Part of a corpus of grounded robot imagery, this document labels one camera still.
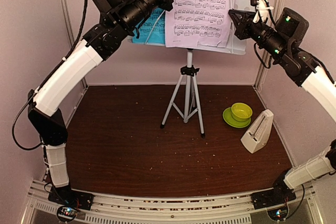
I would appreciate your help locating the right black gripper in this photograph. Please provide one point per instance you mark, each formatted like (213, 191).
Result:
(241, 29)

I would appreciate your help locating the lilac sheet music page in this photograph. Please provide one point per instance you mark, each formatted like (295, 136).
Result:
(194, 23)

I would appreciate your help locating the blue sheet music page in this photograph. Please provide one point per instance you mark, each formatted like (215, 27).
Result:
(153, 30)

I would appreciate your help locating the white perforated music stand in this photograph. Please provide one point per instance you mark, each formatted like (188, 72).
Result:
(192, 104)

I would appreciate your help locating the white metronome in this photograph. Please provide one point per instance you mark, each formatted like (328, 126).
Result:
(257, 135)

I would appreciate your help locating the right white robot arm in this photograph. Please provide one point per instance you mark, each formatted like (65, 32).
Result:
(306, 71)

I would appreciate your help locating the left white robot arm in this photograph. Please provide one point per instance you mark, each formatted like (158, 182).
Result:
(119, 19)

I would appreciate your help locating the green bowl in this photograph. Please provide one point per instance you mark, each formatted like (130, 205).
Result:
(241, 112)

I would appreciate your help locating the green saucer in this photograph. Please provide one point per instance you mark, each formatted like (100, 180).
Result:
(228, 118)

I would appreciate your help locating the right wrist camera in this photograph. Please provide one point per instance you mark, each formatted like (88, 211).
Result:
(263, 11)

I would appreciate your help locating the left aluminium frame post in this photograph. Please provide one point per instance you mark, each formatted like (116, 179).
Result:
(65, 12)

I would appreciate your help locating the front aluminium rail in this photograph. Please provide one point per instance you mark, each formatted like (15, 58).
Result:
(230, 208)

